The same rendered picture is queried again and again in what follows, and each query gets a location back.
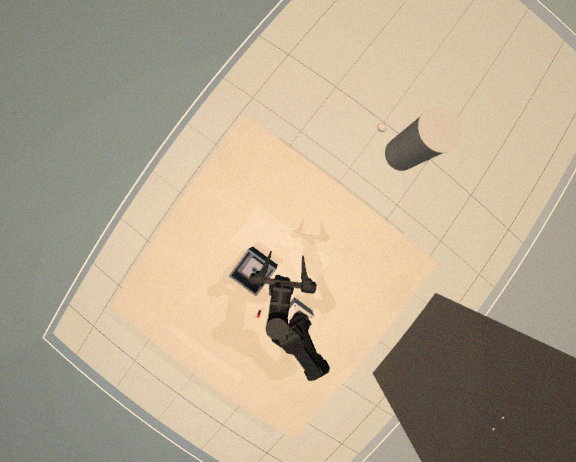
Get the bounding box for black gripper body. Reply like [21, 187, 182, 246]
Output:
[249, 273, 317, 310]

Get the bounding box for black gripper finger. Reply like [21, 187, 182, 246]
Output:
[254, 251, 272, 277]
[301, 255, 313, 283]

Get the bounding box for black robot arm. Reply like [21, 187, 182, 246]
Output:
[266, 307, 330, 381]

